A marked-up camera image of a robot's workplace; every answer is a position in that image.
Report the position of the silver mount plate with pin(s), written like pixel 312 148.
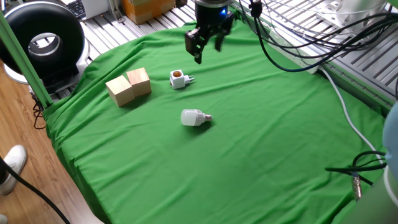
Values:
pixel 357 9

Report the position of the white power strip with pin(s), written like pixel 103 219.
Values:
pixel 308 65

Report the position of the white plug-in bulb holder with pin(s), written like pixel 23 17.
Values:
pixel 178 81

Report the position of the pale wooden cube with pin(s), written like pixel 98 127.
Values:
pixel 119 91

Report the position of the black keyboard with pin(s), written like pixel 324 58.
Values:
pixel 77 7

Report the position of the white box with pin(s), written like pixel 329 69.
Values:
pixel 94 7

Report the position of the reddish wooden cube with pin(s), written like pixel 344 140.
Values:
pixel 139 81

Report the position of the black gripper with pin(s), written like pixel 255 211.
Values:
pixel 211 15

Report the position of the green frame post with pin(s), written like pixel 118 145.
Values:
pixel 21 59

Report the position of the white LED bulb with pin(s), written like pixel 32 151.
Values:
pixel 191 117

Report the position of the green cloth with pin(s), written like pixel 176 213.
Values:
pixel 217 171

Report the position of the cardboard box yellow tape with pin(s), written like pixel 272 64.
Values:
pixel 146 11

